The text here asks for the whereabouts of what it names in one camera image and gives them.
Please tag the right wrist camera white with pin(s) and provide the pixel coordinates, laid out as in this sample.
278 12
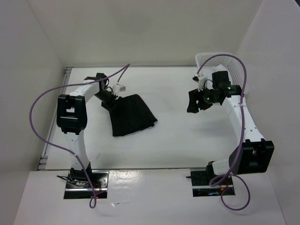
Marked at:
201 79

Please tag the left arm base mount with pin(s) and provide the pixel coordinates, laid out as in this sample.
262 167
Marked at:
79 188

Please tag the white cloth in basket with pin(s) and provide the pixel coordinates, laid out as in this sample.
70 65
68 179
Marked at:
208 71

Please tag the black skirt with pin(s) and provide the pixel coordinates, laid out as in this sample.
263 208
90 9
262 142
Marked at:
130 114

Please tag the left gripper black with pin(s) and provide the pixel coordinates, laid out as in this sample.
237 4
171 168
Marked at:
108 105

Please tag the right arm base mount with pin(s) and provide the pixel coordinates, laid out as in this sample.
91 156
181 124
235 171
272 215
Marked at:
200 184

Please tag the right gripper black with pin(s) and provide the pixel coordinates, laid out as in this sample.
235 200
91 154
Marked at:
195 95

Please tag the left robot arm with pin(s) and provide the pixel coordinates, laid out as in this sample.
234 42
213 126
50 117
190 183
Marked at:
72 119

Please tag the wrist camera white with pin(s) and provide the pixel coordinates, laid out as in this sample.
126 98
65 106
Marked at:
201 79
117 88

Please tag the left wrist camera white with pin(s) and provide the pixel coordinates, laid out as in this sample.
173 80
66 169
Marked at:
117 88

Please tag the aluminium table edge rail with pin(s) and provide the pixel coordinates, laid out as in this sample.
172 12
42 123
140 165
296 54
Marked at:
44 156

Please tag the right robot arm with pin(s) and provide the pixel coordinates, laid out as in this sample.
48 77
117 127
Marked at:
253 152

